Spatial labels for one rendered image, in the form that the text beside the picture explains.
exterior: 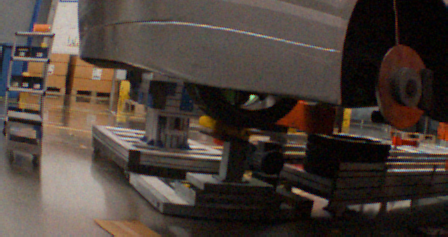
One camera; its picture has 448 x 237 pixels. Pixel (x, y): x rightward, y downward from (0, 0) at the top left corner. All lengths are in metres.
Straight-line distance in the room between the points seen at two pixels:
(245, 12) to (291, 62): 0.19
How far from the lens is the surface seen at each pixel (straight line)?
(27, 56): 5.46
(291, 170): 4.29
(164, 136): 4.84
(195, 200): 3.55
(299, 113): 4.06
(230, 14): 1.83
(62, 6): 9.95
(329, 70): 1.96
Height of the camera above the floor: 0.78
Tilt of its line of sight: 3 degrees down
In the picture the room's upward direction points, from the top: 8 degrees clockwise
